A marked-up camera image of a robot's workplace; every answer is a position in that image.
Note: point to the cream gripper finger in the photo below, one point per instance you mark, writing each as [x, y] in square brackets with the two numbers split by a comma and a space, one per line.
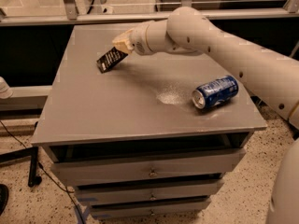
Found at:
[127, 33]
[123, 44]

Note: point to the black rxbar chocolate bar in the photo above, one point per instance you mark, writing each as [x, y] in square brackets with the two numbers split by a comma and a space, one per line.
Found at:
[110, 59]

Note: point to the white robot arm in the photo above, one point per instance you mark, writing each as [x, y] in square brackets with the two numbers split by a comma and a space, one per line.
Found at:
[271, 76]

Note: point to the grey metal railing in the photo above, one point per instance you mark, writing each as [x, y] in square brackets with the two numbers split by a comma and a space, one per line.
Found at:
[15, 12]

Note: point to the grey drawer cabinet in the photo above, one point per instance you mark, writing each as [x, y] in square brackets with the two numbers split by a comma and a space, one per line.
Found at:
[142, 108]

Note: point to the blue soda can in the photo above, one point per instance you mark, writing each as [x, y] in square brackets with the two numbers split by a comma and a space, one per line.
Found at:
[215, 92]

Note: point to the white cylindrical object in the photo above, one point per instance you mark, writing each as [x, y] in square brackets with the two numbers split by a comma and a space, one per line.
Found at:
[5, 90]

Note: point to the top grey drawer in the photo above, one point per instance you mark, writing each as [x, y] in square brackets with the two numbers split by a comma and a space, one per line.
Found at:
[147, 168]

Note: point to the grey drawer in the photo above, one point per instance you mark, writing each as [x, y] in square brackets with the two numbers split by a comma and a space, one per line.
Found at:
[147, 168]
[149, 190]
[149, 208]

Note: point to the middle grey drawer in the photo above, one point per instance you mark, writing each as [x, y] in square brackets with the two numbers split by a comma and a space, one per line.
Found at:
[149, 190]

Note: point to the bottom grey drawer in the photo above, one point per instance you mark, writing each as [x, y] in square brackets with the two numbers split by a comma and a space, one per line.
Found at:
[149, 208]

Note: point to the black shoe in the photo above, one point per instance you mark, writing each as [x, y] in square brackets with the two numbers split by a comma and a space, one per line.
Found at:
[4, 193]

